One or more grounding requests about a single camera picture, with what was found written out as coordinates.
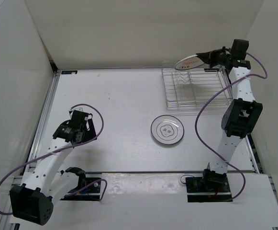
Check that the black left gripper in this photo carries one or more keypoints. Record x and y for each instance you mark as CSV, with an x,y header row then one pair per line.
x,y
89,134

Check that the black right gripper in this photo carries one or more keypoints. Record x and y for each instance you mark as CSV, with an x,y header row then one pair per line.
x,y
209,57

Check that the orange sunburst plate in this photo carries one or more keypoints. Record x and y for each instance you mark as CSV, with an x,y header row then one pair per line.
x,y
190,62

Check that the glass plate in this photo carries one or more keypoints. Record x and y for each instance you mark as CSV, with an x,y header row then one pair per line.
x,y
167,130

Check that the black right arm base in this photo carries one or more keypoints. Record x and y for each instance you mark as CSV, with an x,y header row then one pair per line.
x,y
197,192

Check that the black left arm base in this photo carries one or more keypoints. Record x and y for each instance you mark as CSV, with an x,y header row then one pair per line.
x,y
88,189

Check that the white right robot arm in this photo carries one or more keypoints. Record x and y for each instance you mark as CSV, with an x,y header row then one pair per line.
x,y
239,119

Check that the blue label sticker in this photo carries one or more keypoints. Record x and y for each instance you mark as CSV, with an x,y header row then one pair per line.
x,y
69,72

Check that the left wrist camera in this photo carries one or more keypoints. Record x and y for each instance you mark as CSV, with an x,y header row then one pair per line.
x,y
76,109

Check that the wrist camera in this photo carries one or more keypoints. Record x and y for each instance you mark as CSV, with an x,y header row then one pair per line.
x,y
76,109
239,49

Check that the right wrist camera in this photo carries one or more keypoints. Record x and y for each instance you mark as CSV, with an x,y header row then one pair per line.
x,y
239,49

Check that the wire dish rack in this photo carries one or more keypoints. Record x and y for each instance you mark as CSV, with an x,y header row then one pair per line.
x,y
188,91

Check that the aluminium table rail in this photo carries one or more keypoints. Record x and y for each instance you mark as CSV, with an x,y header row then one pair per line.
x,y
41,140

